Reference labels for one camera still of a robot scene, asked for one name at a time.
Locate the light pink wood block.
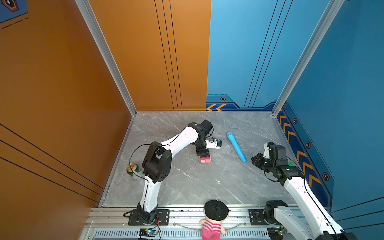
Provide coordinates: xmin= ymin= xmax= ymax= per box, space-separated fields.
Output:
xmin=200 ymin=157 xmax=211 ymax=164

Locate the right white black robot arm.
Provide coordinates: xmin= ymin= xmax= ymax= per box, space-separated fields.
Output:
xmin=252 ymin=142 xmax=357 ymax=240

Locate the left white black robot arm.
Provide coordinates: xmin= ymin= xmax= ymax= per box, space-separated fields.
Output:
xmin=137 ymin=120 xmax=222 ymax=224

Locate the blue toy microphone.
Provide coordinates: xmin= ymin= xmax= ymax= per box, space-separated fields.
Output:
xmin=227 ymin=132 xmax=247 ymax=163

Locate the right green circuit board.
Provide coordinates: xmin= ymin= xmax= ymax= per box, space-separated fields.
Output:
xmin=267 ymin=228 xmax=284 ymax=240

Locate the green circuit board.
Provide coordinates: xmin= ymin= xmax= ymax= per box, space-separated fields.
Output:
xmin=138 ymin=228 xmax=160 ymax=240
xmin=267 ymin=228 xmax=284 ymax=240

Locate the doll with black hat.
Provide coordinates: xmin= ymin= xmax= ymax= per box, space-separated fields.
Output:
xmin=200 ymin=200 xmax=230 ymax=240

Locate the green gold tin can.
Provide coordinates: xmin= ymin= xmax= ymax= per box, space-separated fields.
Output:
xmin=126 ymin=163 xmax=143 ymax=181

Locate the left green circuit board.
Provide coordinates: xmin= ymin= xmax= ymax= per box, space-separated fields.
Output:
xmin=138 ymin=228 xmax=160 ymax=240

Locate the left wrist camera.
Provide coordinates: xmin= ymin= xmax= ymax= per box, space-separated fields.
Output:
xmin=206 ymin=139 xmax=223 ymax=149

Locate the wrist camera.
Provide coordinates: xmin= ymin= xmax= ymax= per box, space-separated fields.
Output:
xmin=206 ymin=139 xmax=223 ymax=149
xmin=264 ymin=142 xmax=275 ymax=159

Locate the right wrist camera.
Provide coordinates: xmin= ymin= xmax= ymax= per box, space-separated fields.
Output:
xmin=264 ymin=142 xmax=275 ymax=159

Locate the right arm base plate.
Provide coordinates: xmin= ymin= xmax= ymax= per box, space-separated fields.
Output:
xmin=248 ymin=209 xmax=267 ymax=226

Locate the aluminium front rail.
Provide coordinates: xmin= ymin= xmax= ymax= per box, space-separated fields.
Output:
xmin=83 ymin=206 xmax=337 ymax=229

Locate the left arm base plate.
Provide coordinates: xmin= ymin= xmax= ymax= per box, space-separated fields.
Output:
xmin=128 ymin=209 xmax=170 ymax=226

